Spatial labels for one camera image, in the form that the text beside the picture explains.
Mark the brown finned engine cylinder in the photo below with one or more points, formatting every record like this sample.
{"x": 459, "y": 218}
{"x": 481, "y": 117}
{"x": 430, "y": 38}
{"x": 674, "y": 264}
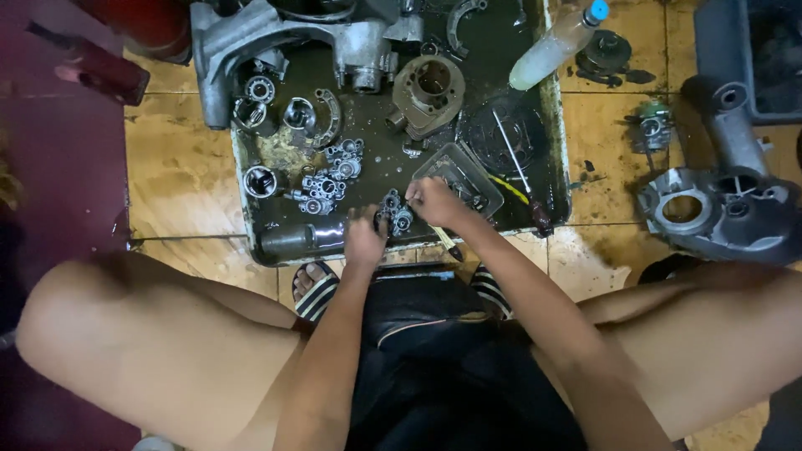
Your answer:
{"x": 426, "y": 94}

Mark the striped right sandal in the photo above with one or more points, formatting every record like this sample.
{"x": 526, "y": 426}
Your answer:
{"x": 492, "y": 291}

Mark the plastic bottle with blue cap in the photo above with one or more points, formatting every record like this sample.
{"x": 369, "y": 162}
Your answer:
{"x": 554, "y": 47}

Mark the small metal gear assembly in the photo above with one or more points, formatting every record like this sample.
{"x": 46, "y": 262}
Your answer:
{"x": 398, "y": 216}

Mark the red round container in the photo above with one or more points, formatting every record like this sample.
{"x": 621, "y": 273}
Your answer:
{"x": 147, "y": 25}

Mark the person's right leg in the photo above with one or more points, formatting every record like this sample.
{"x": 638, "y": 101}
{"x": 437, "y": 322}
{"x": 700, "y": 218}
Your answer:
{"x": 702, "y": 344}

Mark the dark steel tube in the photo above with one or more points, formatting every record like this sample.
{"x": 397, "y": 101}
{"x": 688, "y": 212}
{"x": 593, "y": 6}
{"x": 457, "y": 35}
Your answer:
{"x": 294, "y": 238}

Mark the metal piston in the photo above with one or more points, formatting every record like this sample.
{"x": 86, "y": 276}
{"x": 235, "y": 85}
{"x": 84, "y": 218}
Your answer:
{"x": 260, "y": 181}

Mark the person's right fingers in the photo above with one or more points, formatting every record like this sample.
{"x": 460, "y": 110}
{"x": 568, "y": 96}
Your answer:
{"x": 421, "y": 193}

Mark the dark red metal part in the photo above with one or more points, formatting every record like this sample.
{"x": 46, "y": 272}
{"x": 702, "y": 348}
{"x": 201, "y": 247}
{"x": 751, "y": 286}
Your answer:
{"x": 100, "y": 69}

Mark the person's right hand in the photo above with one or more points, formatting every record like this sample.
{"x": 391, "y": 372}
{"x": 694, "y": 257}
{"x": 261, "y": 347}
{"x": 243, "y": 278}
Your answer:
{"x": 442, "y": 203}

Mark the dark round metal plate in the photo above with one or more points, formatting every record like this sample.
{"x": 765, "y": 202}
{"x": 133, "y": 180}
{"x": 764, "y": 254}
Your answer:
{"x": 501, "y": 135}

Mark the striped sandal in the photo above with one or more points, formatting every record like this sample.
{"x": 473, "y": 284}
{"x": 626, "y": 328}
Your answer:
{"x": 316, "y": 294}
{"x": 492, "y": 291}

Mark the clear plastic container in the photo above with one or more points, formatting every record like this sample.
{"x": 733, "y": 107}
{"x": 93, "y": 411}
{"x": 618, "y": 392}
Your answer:
{"x": 460, "y": 172}

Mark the person's black shorts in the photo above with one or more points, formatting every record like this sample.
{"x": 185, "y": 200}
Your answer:
{"x": 438, "y": 376}

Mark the yellow plastic strip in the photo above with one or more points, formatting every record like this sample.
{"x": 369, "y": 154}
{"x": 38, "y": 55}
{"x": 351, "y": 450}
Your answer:
{"x": 509, "y": 189}

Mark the person's left fingers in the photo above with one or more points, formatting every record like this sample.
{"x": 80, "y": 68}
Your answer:
{"x": 366, "y": 219}

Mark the person's leg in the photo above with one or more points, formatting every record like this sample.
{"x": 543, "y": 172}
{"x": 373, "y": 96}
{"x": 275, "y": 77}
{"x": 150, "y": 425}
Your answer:
{"x": 163, "y": 351}
{"x": 702, "y": 344}

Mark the round metal clutch part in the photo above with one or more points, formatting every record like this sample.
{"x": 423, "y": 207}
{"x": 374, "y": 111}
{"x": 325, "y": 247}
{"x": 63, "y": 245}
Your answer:
{"x": 249, "y": 114}

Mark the shiny metal cup part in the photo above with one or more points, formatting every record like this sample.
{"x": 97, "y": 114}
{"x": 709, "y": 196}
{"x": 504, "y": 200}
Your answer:
{"x": 298, "y": 116}

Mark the dark round engine part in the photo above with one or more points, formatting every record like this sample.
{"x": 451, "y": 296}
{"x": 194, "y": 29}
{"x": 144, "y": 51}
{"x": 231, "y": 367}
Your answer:
{"x": 604, "y": 56}

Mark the striped left sandal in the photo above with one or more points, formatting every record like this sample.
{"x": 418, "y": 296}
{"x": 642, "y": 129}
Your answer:
{"x": 316, "y": 294}

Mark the person's left hand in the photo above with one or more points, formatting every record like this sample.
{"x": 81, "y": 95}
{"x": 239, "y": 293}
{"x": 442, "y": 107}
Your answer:
{"x": 364, "y": 244}

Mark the curved metal brake shoe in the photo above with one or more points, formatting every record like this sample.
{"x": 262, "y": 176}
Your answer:
{"x": 332, "y": 116}
{"x": 460, "y": 25}

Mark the silver engine crankcase casting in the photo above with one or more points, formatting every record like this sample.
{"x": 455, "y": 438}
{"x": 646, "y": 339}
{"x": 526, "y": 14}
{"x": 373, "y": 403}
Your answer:
{"x": 351, "y": 47}

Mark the round steel ball bearing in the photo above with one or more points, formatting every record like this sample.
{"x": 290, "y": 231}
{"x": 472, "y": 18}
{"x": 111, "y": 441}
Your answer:
{"x": 260, "y": 89}

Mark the small carburetor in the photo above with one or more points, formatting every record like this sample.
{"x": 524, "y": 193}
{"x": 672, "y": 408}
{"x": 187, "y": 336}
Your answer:
{"x": 653, "y": 127}

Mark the grey engine casing half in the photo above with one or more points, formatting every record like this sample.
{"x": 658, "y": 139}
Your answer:
{"x": 727, "y": 200}

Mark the person's left leg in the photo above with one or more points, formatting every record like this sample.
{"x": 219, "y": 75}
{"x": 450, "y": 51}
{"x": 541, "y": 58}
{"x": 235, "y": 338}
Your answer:
{"x": 163, "y": 351}

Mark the oily metal wash tray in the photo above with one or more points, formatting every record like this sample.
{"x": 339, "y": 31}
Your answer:
{"x": 376, "y": 163}

